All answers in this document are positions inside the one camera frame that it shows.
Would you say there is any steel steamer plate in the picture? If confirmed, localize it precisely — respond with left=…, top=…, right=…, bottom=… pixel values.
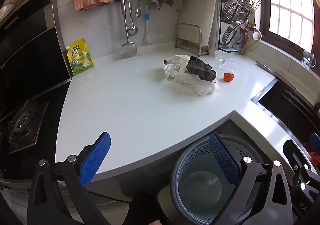
left=221, top=0, right=262, bottom=23

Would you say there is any steel colander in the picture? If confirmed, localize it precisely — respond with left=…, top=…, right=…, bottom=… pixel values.
left=222, top=21, right=249, bottom=48

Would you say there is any blue white bottle brush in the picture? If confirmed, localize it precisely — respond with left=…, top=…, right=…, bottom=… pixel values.
left=143, top=12, right=151, bottom=44

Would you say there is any steel cutting board rack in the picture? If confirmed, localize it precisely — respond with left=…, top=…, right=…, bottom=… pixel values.
left=175, top=22, right=211, bottom=56

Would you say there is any white cutting board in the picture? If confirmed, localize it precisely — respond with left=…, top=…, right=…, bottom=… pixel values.
left=177, top=0, right=216, bottom=30

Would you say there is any small steel spoon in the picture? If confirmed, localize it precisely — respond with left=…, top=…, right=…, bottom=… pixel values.
left=135, top=0, right=142, bottom=18

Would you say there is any clear wall hook holder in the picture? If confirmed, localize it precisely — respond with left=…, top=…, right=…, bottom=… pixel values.
left=301, top=50, right=317, bottom=69

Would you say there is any steel ladle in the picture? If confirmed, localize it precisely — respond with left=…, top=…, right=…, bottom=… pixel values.
left=127, top=0, right=138, bottom=37

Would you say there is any white paper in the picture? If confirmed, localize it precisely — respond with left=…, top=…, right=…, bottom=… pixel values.
left=163, top=55, right=190, bottom=78

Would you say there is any steel spatula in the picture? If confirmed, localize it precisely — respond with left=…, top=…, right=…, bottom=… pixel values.
left=120, top=0, right=137, bottom=59

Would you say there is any kitchen knife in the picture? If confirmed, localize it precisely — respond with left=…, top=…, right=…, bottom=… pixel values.
left=256, top=61, right=278, bottom=77

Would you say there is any orange round fruit peel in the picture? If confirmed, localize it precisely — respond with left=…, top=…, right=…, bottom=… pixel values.
left=223, top=73, right=234, bottom=82

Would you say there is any clear plastic bag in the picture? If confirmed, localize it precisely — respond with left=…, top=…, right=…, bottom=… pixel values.
left=174, top=73, right=220, bottom=96

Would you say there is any black pot lid rack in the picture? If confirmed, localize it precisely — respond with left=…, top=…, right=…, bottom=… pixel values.
left=216, top=0, right=263, bottom=53

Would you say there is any yellow green refill pouch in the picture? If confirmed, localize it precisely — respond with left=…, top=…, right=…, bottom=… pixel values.
left=66, top=38, right=94, bottom=76

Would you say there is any yellow gas hose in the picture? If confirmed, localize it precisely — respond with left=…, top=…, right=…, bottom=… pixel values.
left=240, top=22, right=263, bottom=55

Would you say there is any grey hanging rag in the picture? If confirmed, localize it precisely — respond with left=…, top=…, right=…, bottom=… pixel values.
left=147, top=0, right=161, bottom=10

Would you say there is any blue perforated trash basket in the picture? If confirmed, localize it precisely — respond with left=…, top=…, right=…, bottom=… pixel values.
left=170, top=133, right=267, bottom=225

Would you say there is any kitchen sink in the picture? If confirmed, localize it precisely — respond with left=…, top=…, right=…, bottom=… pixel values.
left=251, top=78, right=319, bottom=146

